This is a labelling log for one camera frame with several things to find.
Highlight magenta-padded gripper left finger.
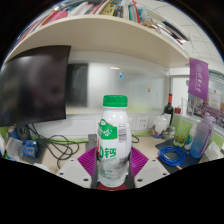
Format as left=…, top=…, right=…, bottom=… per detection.
left=55, top=147, right=100, bottom=190

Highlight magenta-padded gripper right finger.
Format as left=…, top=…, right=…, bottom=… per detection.
left=127, top=146, right=171, bottom=190

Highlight white milk bottle green cap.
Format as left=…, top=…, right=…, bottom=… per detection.
left=96, top=94, right=133, bottom=189

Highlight purple translucent water bottle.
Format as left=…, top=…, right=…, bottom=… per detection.
left=189, top=112, right=217, bottom=159

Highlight grey metal laptop stand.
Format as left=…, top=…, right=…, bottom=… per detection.
left=87, top=133, right=99, bottom=153

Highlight dark blue desk mat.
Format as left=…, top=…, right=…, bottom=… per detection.
left=154, top=137, right=206, bottom=174

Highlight white round jar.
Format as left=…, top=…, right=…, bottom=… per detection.
left=152, top=114, right=172, bottom=138

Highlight small blue box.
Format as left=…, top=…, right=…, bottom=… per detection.
left=22, top=139, right=40, bottom=158

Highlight translucent green cup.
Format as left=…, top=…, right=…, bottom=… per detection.
left=173, top=114, right=194, bottom=148

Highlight clear plastic box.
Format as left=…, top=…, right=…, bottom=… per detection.
left=5, top=136, right=25, bottom=162

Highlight white tissue pack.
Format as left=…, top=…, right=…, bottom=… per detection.
left=204, top=141, right=223, bottom=161

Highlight dark wine bottle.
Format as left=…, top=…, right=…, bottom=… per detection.
left=163, top=93, right=176, bottom=126

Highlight printed photo poster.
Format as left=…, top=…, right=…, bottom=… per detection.
left=188, top=88, right=224, bottom=129

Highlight black computer monitor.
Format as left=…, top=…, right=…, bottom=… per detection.
left=0, top=45, right=72, bottom=141

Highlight purple hanging banner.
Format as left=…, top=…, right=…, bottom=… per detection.
left=187, top=57, right=210, bottom=102

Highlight blue coiled cable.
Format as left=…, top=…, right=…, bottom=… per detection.
left=157, top=145, right=188, bottom=168

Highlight black tangled desk cables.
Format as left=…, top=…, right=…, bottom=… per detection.
left=28, top=123, right=81, bottom=169

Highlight white wall socket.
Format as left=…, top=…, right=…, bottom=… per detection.
left=135, top=115, right=150, bottom=132
left=128, top=116, right=137, bottom=133

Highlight wall shelf with books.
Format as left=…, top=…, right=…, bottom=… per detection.
left=3, top=0, right=191, bottom=69

